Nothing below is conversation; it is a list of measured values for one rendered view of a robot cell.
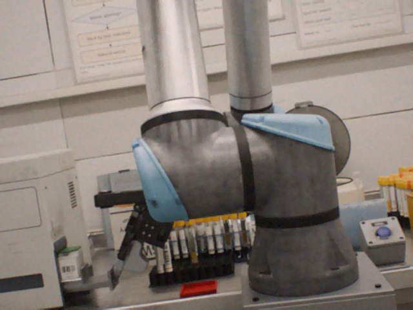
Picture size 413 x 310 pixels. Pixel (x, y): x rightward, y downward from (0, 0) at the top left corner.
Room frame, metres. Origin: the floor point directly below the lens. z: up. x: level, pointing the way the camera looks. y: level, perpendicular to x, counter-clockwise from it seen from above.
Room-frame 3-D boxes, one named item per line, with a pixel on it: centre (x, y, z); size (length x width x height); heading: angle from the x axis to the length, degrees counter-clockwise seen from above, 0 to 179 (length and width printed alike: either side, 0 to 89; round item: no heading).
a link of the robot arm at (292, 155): (0.88, -0.11, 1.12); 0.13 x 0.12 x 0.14; 94
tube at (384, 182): (1.57, -0.42, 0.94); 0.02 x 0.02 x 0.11
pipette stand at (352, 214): (1.33, -0.30, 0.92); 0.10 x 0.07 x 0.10; 79
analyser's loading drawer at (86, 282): (1.27, 0.31, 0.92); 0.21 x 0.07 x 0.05; 87
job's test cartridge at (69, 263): (1.27, 0.29, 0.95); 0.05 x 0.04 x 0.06; 177
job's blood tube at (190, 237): (1.34, 0.06, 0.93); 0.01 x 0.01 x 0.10; 87
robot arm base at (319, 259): (0.89, -0.11, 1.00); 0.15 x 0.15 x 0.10
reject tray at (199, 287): (1.21, 0.05, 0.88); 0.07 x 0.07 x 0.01; 87
